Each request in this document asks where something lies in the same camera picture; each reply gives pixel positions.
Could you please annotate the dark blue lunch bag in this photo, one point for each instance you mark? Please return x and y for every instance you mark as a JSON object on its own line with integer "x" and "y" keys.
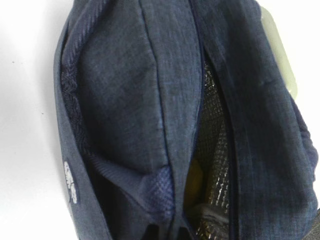
{"x": 143, "y": 87}

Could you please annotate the yellow squash toy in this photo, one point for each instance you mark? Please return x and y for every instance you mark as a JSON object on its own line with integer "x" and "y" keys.
{"x": 193, "y": 185}

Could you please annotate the green lidded glass food container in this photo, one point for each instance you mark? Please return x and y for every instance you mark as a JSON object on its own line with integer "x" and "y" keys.
{"x": 278, "y": 51}

